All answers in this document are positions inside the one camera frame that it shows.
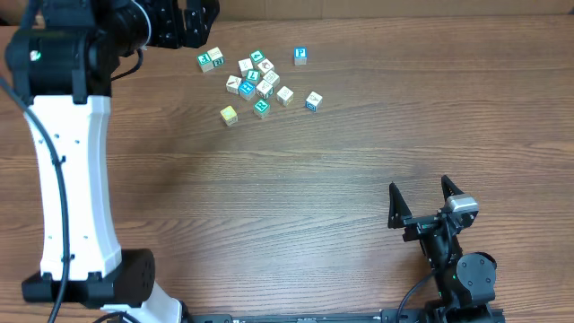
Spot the green letter wooden block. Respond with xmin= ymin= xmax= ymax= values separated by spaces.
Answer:
xmin=196 ymin=53 xmax=214 ymax=73

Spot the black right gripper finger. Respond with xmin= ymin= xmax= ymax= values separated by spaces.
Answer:
xmin=387 ymin=182 xmax=413 ymax=229
xmin=441 ymin=175 xmax=464 ymax=201

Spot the white hammer picture block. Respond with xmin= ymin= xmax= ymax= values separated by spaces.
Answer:
xmin=226 ymin=75 xmax=242 ymax=94

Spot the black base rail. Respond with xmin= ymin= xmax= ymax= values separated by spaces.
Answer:
xmin=184 ymin=309 xmax=506 ymax=323

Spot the green R wooden block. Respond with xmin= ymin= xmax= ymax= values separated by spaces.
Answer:
xmin=253 ymin=99 xmax=270 ymax=118

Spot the white acorn picture block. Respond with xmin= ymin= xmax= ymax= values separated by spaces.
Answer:
xmin=257 ymin=58 xmax=274 ymax=75

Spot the green L wooden block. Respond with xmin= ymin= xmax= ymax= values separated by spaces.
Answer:
xmin=245 ymin=69 xmax=261 ymax=86

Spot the white block with 2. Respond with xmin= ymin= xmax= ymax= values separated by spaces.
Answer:
xmin=207 ymin=47 xmax=225 ymax=67

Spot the green top wooden block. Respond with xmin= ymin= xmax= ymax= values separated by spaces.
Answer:
xmin=249 ymin=49 xmax=265 ymax=65

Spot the white block blue side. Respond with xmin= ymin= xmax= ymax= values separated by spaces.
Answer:
xmin=305 ymin=92 xmax=323 ymax=112

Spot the white pretzel picture block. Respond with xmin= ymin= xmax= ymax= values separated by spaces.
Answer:
xmin=263 ymin=70 xmax=280 ymax=88

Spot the white pineapple wooden block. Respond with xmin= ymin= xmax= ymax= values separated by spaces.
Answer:
xmin=276 ymin=86 xmax=294 ymax=107

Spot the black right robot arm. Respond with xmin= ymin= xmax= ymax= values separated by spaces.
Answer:
xmin=387 ymin=175 xmax=504 ymax=322

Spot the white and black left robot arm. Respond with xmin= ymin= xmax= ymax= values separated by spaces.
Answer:
xmin=2 ymin=0 xmax=220 ymax=322

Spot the yellow G wooden block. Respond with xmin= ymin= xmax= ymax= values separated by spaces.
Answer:
xmin=220 ymin=106 xmax=238 ymax=126

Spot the blue H wooden block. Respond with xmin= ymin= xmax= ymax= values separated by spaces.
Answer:
xmin=239 ymin=81 xmax=256 ymax=101

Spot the blue P wooden block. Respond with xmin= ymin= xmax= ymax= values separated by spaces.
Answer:
xmin=293 ymin=47 xmax=308 ymax=65

